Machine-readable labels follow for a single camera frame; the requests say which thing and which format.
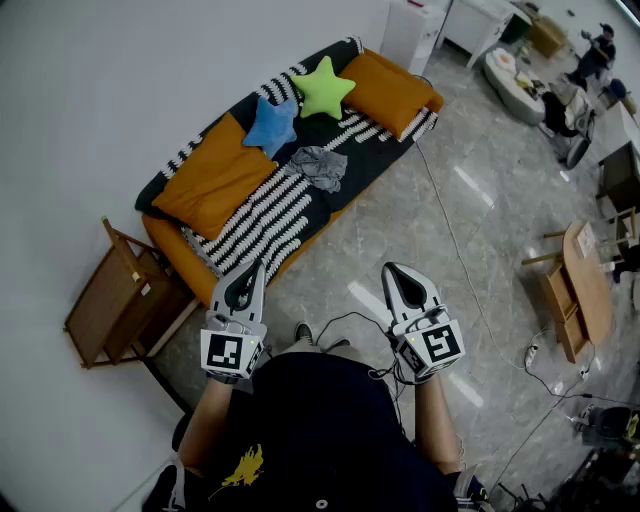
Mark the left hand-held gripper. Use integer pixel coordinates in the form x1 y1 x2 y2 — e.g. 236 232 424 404
200 258 268 385

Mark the white round pouf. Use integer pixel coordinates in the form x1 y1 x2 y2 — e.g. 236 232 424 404
482 47 546 126

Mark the white floor cable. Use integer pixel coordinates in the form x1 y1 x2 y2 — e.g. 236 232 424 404
414 142 526 371

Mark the person's right forearm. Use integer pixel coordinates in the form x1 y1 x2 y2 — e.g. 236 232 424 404
412 374 464 474

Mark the grey cloth garment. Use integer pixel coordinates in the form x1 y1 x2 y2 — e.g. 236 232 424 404
283 145 349 194

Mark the black bag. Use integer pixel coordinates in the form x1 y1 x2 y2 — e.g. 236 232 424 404
574 405 640 449

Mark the blue star pillow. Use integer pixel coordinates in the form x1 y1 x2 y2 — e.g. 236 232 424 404
242 96 300 160

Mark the person's left forearm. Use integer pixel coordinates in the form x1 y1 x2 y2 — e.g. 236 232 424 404
178 374 236 471

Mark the black floor cable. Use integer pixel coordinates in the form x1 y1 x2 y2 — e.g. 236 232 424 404
524 344 640 407

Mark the white cabinet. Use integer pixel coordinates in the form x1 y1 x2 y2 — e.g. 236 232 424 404
439 0 516 69

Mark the dark wooden side table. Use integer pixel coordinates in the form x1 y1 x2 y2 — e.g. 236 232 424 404
597 141 640 216

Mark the orange cushion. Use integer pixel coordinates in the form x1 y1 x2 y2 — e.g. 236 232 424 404
151 112 279 241
337 52 436 140

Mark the orange sofa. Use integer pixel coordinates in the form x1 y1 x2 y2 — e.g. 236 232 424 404
141 47 445 307

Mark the round wooden table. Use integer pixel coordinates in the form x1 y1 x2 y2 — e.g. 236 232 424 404
522 219 614 364

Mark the white water dispenser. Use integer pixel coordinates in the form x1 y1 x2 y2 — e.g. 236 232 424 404
379 0 449 76

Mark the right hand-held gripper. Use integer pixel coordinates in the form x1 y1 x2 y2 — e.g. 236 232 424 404
382 262 466 385

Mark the green star pillow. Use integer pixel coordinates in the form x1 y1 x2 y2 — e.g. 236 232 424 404
289 55 357 121

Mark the person's black t-shirt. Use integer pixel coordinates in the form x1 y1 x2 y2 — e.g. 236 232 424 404
142 349 489 512

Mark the grey wheeled chair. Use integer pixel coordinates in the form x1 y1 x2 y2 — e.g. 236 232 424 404
539 87 599 171

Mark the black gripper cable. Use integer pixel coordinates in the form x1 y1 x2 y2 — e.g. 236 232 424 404
314 311 401 351

